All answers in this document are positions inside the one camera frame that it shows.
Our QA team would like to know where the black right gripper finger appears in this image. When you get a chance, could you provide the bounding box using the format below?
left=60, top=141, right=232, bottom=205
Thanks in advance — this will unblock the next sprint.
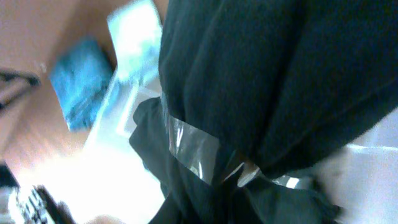
left=9, top=185, right=75, bottom=224

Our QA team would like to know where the dark teal garment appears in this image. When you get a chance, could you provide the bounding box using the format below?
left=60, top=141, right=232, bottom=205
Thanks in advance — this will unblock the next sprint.
left=49, top=38, right=113, bottom=131

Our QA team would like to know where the black garment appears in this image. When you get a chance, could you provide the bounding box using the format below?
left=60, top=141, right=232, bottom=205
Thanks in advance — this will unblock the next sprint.
left=129, top=0, right=397, bottom=223

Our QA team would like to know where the clear plastic storage bin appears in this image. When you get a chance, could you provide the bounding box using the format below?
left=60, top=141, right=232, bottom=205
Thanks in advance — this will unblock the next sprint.
left=17, top=1, right=397, bottom=223

